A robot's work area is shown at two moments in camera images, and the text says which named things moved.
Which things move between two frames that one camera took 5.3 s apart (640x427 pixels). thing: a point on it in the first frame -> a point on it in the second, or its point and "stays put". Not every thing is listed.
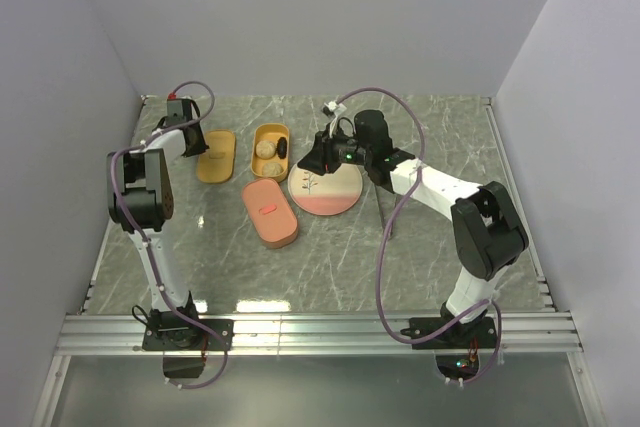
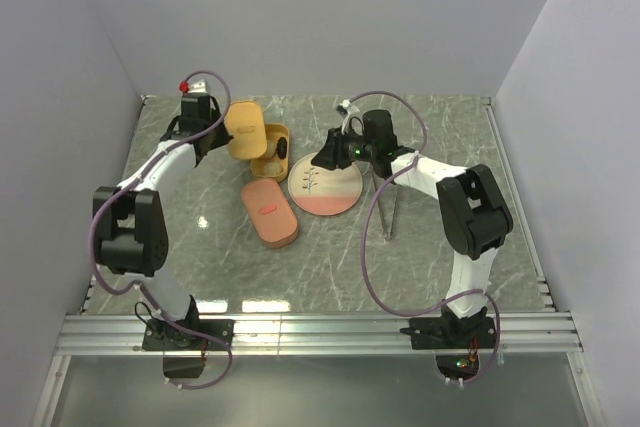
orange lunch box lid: (217, 164) -> (246, 123)
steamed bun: (272, 169) stays put
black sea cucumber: (282, 147) stays put
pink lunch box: (282, 243) stays put
